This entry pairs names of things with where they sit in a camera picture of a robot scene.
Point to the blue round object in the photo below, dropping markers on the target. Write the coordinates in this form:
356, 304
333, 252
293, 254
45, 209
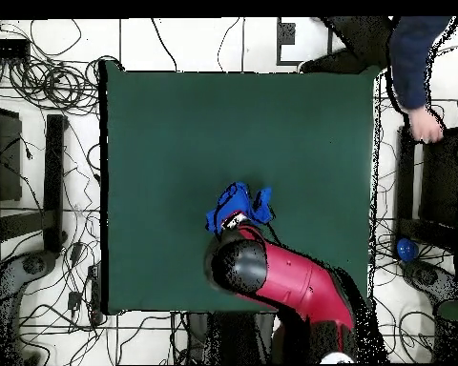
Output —
407, 250

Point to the black power strip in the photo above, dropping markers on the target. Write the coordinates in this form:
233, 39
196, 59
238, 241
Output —
7, 49
95, 293

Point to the dark box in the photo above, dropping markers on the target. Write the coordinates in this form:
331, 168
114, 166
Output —
441, 179
7, 160

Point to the grey square frame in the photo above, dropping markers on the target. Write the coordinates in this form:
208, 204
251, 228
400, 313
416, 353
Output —
278, 53

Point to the person's leg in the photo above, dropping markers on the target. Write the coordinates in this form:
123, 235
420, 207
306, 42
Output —
358, 42

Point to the small grey square plate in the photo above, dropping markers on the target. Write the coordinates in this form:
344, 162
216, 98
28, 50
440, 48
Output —
288, 33

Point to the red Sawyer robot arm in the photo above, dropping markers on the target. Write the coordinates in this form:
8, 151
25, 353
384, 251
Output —
290, 278

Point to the small black power adapter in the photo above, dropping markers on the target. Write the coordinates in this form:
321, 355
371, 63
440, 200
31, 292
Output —
74, 300

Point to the black office chair base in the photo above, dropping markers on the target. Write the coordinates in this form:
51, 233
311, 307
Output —
427, 276
32, 264

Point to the dark green table cloth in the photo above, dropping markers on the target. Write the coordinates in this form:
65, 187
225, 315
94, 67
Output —
156, 152

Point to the person's forearm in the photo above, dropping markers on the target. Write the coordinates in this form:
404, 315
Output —
412, 61

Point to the blue shirt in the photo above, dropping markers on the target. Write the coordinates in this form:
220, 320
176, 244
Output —
234, 200

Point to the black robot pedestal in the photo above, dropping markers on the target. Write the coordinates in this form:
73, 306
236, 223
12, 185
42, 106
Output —
229, 335

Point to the person's hand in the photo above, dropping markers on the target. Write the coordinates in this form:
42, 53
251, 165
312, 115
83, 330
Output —
425, 126

